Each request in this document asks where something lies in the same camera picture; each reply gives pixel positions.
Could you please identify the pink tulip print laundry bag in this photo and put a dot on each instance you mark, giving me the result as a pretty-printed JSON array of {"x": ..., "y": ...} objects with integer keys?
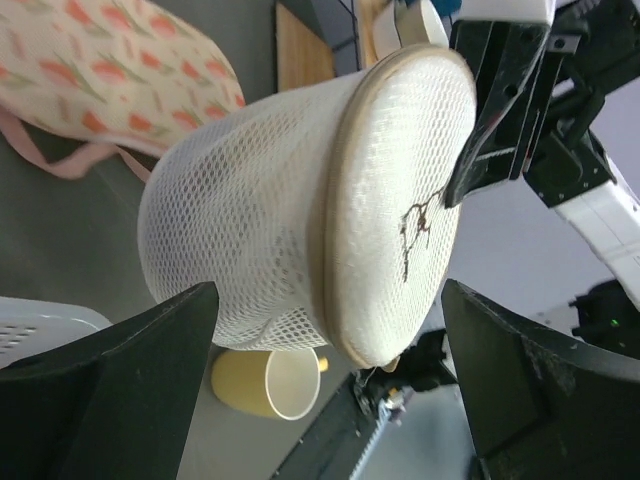
[{"x": 82, "y": 81}]

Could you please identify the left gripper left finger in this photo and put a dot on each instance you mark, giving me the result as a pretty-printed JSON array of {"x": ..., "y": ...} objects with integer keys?
[{"x": 116, "y": 404}]

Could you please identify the white ceramic bowl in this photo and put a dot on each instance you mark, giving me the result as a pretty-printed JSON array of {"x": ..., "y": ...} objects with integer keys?
[{"x": 404, "y": 23}]

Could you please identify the black wire wooden shelf rack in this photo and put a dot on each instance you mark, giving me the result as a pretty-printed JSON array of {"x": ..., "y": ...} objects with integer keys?
[{"x": 316, "y": 41}]

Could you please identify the blue mug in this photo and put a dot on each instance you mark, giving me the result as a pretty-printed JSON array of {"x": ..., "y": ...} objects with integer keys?
[{"x": 447, "y": 8}]

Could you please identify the white plastic basket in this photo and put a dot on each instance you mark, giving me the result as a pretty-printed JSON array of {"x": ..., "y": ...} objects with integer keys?
[{"x": 31, "y": 327}]

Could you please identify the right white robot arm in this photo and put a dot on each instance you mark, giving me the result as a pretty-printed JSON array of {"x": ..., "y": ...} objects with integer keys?
[{"x": 607, "y": 217}]

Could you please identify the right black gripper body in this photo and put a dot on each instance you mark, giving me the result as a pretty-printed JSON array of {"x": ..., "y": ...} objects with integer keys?
[{"x": 539, "y": 89}]

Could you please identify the beige cylindrical mesh laundry bag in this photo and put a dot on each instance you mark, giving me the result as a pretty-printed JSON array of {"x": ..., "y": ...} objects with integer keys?
[{"x": 318, "y": 212}]

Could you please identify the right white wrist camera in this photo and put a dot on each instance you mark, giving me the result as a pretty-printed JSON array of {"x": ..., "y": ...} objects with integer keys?
[{"x": 518, "y": 11}]

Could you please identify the yellow mug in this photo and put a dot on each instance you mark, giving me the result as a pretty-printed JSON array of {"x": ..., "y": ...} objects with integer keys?
[{"x": 279, "y": 384}]

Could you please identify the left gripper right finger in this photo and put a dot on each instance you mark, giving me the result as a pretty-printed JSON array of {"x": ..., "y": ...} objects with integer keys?
[{"x": 540, "y": 404}]

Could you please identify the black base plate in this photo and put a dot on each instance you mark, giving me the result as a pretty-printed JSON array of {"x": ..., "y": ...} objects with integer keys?
[{"x": 340, "y": 439}]

